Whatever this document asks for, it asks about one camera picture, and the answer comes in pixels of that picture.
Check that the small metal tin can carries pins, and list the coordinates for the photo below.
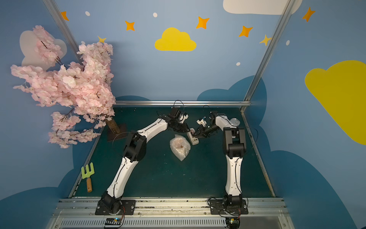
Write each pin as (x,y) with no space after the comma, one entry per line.
(235,122)

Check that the aluminium frame back bar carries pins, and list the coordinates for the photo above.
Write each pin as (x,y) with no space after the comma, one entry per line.
(181,103)

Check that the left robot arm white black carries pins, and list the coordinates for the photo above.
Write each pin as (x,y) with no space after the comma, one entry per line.
(134,151)

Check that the aluminium frame post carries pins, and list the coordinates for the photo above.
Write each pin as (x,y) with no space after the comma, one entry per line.
(280,27)
(63,27)

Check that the pink cherry blossom tree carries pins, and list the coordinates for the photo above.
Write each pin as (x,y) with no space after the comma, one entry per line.
(85,88)

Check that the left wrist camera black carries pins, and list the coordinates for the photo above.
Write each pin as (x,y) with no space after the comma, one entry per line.
(182,117)

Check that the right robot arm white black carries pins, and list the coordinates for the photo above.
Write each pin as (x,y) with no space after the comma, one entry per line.
(234,149)

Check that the aluminium rail front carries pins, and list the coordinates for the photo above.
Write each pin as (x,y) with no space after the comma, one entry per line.
(170,213)

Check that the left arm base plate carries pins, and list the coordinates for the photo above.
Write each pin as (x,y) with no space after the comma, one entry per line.
(117,207)

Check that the left circuit board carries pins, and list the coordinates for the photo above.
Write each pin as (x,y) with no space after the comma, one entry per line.
(112,223)

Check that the right circuit board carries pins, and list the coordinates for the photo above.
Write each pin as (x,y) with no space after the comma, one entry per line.
(232,223)

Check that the aluminium frame right post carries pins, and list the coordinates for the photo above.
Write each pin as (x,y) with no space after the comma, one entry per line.
(280,27)

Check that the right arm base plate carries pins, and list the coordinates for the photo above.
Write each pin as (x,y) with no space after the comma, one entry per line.
(217,208)

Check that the clear bubble wrap sheet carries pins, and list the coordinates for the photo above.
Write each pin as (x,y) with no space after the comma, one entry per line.
(180,156)

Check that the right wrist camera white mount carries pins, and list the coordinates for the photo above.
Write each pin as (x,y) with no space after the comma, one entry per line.
(202,122)

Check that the aluminium frame left post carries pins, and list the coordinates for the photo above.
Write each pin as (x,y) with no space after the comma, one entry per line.
(63,27)

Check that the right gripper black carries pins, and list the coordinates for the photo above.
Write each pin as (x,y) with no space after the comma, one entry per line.
(204,130)

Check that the green garden fork toy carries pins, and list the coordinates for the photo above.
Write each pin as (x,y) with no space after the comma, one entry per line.
(87,171)

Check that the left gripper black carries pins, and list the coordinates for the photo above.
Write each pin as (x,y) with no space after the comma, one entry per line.
(180,125)

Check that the circuit board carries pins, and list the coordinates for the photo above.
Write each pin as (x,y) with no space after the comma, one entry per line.
(112,223)
(232,223)

